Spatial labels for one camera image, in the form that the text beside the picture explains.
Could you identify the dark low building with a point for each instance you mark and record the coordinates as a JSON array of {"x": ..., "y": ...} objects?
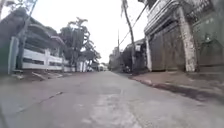
[{"x": 133, "y": 56}]

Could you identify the leaning bare trunk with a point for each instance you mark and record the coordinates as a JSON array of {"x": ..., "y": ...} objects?
[{"x": 129, "y": 36}]

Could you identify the grey concrete road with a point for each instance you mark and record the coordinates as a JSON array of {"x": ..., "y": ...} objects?
[{"x": 100, "y": 103}]

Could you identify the dark broadleaf tree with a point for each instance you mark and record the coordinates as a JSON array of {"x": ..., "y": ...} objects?
[{"x": 76, "y": 41}]

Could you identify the building with brown gate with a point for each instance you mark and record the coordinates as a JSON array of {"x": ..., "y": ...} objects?
[{"x": 180, "y": 36}]

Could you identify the raised concrete sidewalk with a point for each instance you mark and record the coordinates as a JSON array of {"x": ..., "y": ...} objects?
[{"x": 186, "y": 83}]

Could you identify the white fenced house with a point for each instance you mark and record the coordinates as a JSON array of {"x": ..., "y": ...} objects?
[{"x": 36, "y": 50}]

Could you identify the grey pole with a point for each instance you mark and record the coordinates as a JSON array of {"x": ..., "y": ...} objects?
[{"x": 24, "y": 36}]

